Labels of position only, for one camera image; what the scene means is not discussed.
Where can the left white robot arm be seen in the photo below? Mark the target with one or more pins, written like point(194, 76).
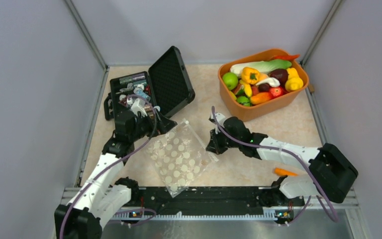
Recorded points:
point(88, 212)

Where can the orange carrot toy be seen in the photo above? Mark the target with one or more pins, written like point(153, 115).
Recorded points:
point(282, 172)

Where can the green apple toy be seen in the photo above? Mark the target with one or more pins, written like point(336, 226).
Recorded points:
point(231, 80)

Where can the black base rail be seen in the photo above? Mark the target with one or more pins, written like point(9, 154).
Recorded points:
point(211, 201)

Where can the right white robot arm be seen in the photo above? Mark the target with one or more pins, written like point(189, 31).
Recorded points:
point(328, 172)

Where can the yellow banana toy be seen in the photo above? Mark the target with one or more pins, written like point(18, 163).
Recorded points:
point(247, 88)

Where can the yellow pear toy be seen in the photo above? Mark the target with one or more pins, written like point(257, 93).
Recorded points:
point(294, 81)

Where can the white mushroom toy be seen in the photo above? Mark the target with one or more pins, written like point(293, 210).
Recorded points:
point(271, 81)

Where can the clear dotted zip bag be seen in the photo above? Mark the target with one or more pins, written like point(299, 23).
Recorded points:
point(179, 157)

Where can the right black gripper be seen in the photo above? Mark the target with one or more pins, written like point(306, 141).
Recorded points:
point(214, 145)

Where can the red apple toy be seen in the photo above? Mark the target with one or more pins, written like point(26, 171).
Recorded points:
point(277, 91)

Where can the black open case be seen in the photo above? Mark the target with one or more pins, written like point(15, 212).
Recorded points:
point(165, 84)

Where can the orange mango toy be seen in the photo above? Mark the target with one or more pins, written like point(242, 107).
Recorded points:
point(261, 98)

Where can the red chili toy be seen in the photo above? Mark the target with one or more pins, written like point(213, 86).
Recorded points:
point(285, 57)

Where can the yellow bell pepper toy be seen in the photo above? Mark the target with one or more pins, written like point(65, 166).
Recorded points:
point(250, 75)

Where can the orange plastic basket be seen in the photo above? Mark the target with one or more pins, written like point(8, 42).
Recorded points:
point(249, 113)

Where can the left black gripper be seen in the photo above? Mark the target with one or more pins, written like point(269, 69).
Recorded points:
point(163, 124)

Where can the green white cabbage toy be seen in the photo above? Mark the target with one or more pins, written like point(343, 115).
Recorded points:
point(261, 66)

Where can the dark purple fruit toy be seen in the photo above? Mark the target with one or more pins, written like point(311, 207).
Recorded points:
point(281, 75)

